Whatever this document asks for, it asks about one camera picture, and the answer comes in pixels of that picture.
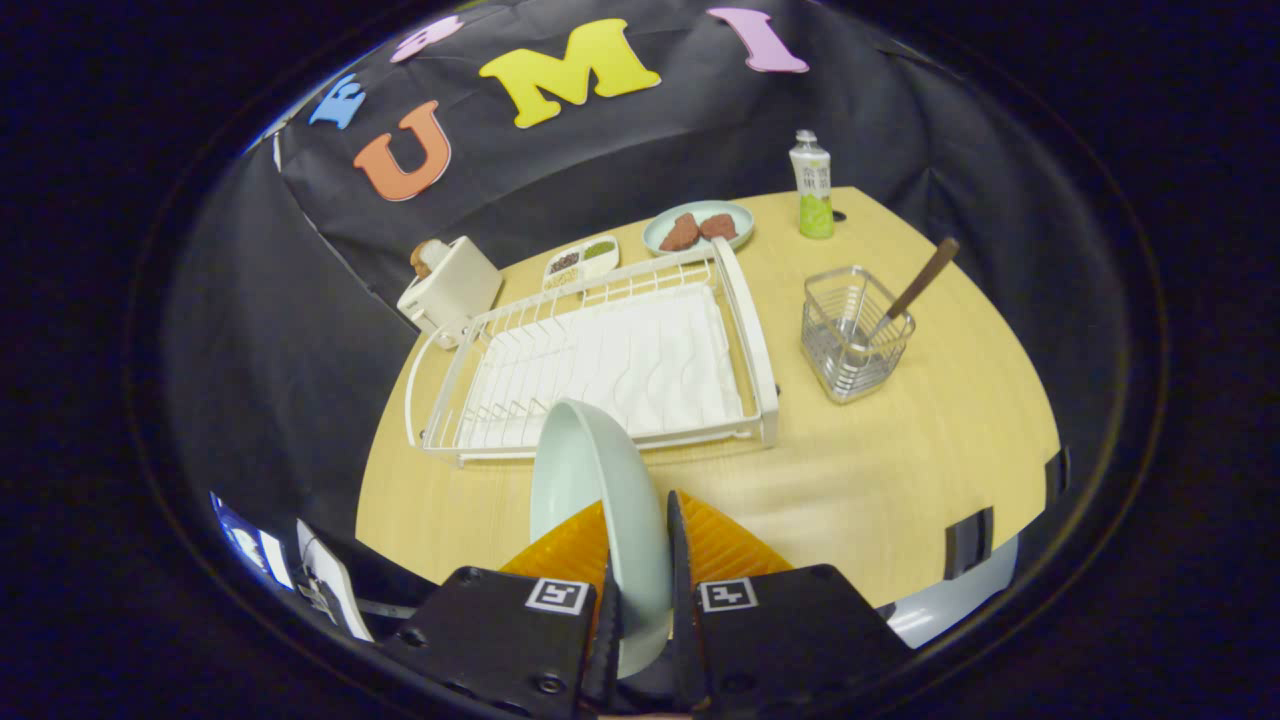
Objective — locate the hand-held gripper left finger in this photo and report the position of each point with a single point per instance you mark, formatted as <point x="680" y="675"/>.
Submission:
<point x="490" y="630"/>

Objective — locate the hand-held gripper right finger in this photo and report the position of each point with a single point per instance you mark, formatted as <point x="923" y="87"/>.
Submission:
<point x="780" y="630"/>

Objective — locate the white sectioned condiment dish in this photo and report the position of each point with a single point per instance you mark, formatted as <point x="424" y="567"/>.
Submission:
<point x="580" y="262"/>

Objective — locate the pale green plate with meat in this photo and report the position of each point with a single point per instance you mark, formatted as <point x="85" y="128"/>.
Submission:
<point x="700" y="208"/>

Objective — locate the black table edge clamp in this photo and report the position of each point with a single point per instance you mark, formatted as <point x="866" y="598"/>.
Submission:
<point x="1057" y="473"/>
<point x="969" y="543"/>

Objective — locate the white drip tray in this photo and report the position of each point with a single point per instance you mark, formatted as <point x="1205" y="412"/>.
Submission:
<point x="640" y="360"/>

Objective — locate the white toaster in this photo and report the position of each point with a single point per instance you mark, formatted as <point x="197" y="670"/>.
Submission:
<point x="455" y="290"/>

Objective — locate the brown bread slice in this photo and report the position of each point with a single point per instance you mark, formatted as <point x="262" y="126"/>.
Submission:
<point x="425" y="258"/>

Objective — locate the brown meat piece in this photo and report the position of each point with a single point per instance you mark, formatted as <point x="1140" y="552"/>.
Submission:
<point x="681" y="234"/>
<point x="718" y="226"/>

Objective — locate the clear bottle with green label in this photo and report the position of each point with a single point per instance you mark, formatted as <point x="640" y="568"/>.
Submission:
<point x="815" y="195"/>

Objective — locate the black backdrop cloth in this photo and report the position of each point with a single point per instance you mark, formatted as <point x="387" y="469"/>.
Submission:
<point x="600" y="160"/>

